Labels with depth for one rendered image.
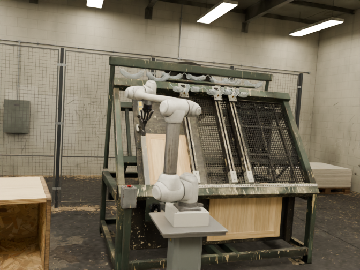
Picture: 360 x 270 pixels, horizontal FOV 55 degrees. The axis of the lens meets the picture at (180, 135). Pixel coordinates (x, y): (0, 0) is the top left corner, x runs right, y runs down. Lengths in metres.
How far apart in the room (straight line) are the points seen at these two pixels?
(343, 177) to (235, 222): 5.00
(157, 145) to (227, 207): 1.02
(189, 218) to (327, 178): 5.97
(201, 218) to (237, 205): 1.26
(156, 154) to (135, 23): 5.46
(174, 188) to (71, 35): 6.28
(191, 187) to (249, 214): 1.47
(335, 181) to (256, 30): 4.19
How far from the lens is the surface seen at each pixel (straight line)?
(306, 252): 4.29
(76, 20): 8.44
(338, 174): 8.51
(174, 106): 2.44
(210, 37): 8.98
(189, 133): 3.67
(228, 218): 3.89
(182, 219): 2.64
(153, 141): 3.54
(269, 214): 4.13
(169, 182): 2.50
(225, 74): 4.62
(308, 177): 4.15
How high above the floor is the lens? 1.59
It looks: 4 degrees down
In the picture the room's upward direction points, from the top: 4 degrees clockwise
